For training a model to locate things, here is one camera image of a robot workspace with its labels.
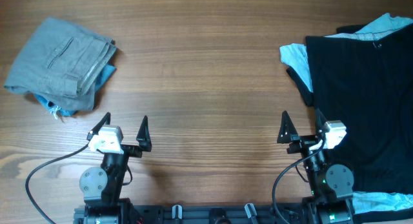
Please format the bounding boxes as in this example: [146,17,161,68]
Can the black shorts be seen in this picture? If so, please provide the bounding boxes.
[305,23,413,195]

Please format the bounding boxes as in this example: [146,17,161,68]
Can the folded grey trousers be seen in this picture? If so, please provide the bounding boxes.
[5,17,117,110]

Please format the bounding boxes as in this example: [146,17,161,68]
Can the folded blue denim garment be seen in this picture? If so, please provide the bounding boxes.
[34,64,116,119]

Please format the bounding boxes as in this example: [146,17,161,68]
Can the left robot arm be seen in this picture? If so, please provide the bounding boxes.
[73,112,152,224]

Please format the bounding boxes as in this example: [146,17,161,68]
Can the right black camera cable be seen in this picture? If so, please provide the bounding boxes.
[272,139,325,224]

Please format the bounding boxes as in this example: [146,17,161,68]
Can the light blue t-shirt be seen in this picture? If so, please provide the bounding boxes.
[279,13,412,92]

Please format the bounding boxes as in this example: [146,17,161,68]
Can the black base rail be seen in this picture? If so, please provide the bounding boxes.
[74,200,354,224]

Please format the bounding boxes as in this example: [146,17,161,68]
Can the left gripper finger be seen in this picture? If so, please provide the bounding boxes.
[136,116,152,152]
[86,112,111,141]

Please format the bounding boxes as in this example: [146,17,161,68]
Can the black garment under pile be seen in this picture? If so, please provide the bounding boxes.
[286,24,413,223]

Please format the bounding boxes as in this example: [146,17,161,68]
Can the left black camera cable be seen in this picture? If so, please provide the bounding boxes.
[25,141,90,224]

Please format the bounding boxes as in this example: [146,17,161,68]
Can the black camera cable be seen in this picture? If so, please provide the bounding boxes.
[25,141,90,224]
[272,139,325,224]

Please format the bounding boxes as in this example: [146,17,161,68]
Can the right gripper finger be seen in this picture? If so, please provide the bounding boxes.
[315,108,327,137]
[277,110,299,144]

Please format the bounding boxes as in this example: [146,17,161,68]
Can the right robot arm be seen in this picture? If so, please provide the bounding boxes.
[272,109,354,223]

